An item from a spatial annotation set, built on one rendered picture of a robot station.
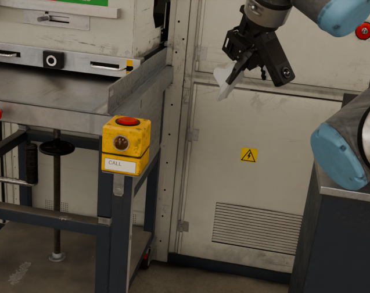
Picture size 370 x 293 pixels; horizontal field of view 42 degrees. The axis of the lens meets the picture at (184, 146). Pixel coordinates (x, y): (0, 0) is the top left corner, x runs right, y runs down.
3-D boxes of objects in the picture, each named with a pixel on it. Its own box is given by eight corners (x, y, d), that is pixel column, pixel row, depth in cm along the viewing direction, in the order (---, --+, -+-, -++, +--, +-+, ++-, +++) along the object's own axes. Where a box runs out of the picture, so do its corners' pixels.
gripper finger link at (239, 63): (230, 82, 108) (255, 52, 106) (235, 88, 108) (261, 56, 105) (221, 79, 104) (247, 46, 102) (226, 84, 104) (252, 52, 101)
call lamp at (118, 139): (127, 154, 94) (128, 138, 93) (110, 152, 94) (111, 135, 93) (129, 152, 95) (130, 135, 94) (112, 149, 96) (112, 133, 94)
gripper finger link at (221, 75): (204, 87, 111) (230, 55, 109) (221, 104, 109) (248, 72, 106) (198, 85, 109) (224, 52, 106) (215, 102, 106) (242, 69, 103)
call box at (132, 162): (139, 178, 97) (142, 130, 93) (100, 172, 98) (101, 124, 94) (148, 164, 104) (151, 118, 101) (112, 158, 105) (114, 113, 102)
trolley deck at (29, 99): (119, 138, 120) (120, 115, 118) (-109, 105, 128) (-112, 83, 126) (172, 81, 183) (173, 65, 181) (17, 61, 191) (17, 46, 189)
